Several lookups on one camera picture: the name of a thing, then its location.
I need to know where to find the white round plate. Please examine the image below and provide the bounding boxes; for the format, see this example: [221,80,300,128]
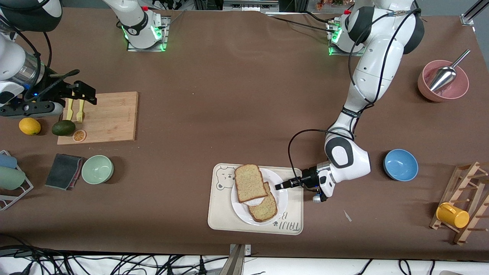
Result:
[231,167,289,226]

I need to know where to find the plain bread slice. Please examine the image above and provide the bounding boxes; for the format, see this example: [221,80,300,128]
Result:
[234,164,269,203]

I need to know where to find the yellow lemon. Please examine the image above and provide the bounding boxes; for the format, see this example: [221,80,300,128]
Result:
[19,117,41,136]

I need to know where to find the bread slice under egg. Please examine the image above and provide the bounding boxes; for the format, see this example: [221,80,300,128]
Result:
[248,182,278,223]

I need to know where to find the wooden cutting board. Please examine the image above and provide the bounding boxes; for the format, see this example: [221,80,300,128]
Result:
[57,92,139,145]

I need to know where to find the avocado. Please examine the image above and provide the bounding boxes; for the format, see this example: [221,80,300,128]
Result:
[52,120,76,136]

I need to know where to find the blue cup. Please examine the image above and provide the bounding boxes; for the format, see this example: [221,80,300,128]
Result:
[0,154,18,169]

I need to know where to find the cream bear print tray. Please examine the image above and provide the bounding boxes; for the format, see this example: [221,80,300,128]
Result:
[207,163,304,235]

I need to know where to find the blue bowl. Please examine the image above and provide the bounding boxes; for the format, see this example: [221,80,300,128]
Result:
[383,149,419,181]

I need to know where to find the pale green bowl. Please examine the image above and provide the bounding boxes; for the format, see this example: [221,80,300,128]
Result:
[81,155,114,185]

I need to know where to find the dark grey folded cloth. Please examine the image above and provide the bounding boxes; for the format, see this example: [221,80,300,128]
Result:
[45,154,84,191]

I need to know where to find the pale green cup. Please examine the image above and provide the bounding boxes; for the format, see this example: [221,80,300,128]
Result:
[0,167,26,190]

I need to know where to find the yellow mug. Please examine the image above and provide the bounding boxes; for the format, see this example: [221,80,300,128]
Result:
[436,202,470,229]

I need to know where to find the wooden mug rack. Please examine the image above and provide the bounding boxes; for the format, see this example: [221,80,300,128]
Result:
[429,162,489,245]

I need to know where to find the metal scoop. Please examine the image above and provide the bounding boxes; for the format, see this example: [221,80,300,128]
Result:
[429,49,471,92]

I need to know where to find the pink ribbed bowl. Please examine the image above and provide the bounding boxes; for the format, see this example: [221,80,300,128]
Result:
[417,60,470,102]

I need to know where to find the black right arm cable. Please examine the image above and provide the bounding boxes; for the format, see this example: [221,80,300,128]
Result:
[15,31,81,100]

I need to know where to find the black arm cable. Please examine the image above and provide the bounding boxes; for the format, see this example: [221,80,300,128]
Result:
[288,10,421,180]
[15,31,81,100]

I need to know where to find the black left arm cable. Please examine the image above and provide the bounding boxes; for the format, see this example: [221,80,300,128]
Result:
[288,10,421,180]

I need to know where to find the metal table clamp bracket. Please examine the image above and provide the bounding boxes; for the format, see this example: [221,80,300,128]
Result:
[228,244,253,275]

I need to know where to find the white wire rack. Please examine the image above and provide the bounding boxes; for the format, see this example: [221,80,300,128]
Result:
[0,150,34,211]

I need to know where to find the tangled black cables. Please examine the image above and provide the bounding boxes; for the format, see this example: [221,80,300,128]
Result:
[0,244,230,275]

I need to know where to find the aluminium frame profile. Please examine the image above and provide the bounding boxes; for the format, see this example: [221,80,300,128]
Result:
[460,0,489,26]

